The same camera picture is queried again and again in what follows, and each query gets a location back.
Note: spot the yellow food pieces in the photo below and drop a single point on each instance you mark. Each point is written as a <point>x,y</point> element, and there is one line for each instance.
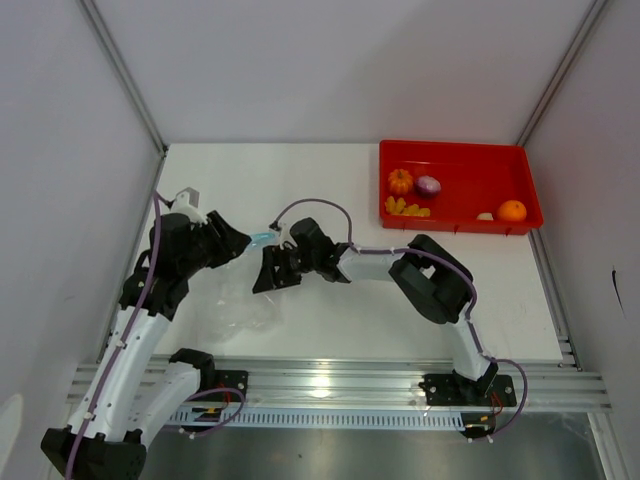
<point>399,207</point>

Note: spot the orange fruit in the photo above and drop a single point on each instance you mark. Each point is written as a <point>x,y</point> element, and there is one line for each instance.
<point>512,211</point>

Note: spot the red plastic tray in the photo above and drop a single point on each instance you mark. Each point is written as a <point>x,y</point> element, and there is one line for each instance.
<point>475,178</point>

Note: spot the aluminium rail frame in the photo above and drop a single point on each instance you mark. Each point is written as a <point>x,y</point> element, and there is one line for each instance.
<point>372,385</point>

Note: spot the purple onion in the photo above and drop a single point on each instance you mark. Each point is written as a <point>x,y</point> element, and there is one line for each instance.
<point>427,186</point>

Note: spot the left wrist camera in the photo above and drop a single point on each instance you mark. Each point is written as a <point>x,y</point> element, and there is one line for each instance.
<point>186,203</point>

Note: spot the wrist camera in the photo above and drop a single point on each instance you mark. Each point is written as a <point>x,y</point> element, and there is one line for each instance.
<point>186,203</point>
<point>282,235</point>

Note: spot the small orange pumpkin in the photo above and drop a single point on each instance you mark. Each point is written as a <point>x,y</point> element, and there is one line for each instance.
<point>400,182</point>

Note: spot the white garlic piece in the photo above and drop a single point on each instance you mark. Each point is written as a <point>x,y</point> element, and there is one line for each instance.
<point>485,216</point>

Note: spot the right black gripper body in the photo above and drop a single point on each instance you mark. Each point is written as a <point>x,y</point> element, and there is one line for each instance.
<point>307,261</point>

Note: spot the clear zip top bag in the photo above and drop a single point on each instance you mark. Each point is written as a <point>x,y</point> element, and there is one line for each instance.
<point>233,308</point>

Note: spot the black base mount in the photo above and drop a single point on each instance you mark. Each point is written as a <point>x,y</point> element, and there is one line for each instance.
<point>453,390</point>
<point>226,380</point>

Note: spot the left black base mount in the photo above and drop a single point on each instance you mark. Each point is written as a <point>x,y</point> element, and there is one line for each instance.
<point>226,380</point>

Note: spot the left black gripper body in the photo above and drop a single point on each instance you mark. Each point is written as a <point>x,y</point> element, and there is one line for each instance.
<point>195,260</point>

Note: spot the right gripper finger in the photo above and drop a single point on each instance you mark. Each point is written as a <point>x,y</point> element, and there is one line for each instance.
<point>288,273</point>
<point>268,279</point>

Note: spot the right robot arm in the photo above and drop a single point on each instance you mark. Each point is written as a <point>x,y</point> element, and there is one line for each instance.
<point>439,287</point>

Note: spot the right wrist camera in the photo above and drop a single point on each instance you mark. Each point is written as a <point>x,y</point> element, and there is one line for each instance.
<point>282,235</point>

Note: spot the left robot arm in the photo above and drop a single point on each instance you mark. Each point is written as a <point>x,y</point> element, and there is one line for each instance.
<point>109,434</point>

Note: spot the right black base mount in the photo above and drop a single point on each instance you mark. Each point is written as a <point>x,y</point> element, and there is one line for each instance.
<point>453,390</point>

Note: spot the white slotted cable duct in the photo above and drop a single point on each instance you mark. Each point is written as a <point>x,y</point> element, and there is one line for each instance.
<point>420,419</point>

